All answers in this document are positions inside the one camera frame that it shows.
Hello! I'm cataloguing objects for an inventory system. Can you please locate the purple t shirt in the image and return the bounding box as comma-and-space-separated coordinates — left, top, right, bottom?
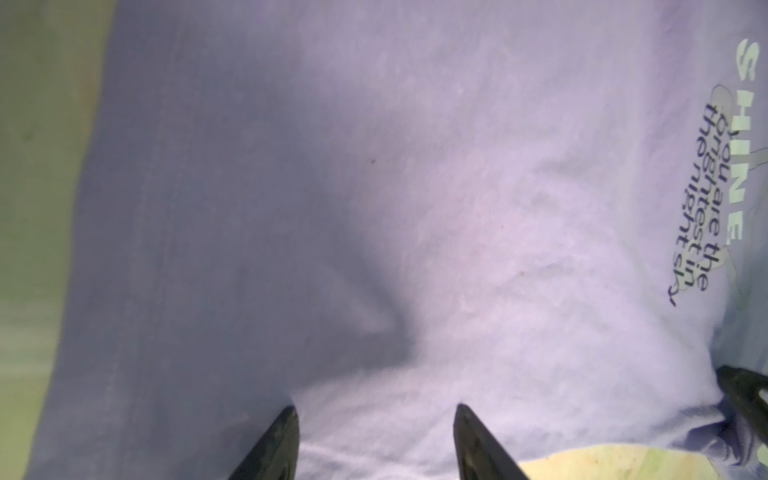
26, 1, 767, 479

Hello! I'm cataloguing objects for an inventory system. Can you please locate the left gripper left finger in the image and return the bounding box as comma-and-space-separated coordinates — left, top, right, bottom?
228, 405, 300, 480

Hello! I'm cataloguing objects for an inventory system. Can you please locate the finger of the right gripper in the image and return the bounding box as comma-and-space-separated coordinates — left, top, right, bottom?
716, 366, 767, 444

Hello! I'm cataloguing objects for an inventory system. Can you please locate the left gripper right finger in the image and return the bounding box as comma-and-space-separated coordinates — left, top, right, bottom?
453, 403, 529, 480

